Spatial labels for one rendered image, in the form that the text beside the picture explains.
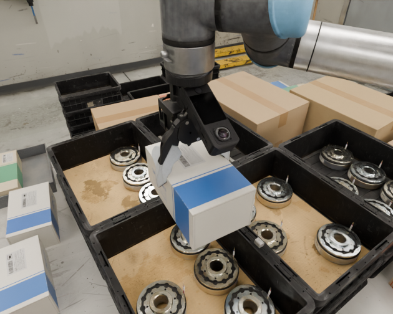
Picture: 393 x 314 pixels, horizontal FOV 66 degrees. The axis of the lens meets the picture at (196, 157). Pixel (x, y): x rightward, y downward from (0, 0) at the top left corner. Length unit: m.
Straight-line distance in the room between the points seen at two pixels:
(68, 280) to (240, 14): 0.81
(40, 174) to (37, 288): 0.57
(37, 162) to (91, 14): 2.60
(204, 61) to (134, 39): 3.54
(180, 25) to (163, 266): 0.55
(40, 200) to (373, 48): 0.95
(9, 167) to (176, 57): 0.99
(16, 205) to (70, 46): 2.89
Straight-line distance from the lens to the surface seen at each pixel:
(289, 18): 0.39
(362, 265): 0.74
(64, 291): 0.96
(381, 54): 0.51
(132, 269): 0.78
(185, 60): 0.43
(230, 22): 0.40
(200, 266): 0.74
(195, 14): 0.41
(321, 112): 1.35
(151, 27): 4.00
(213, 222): 0.51
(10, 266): 0.95
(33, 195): 1.11
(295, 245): 0.84
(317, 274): 0.81
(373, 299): 0.99
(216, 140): 0.43
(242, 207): 0.53
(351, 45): 0.51
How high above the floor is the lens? 1.48
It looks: 38 degrees down
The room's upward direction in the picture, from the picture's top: straight up
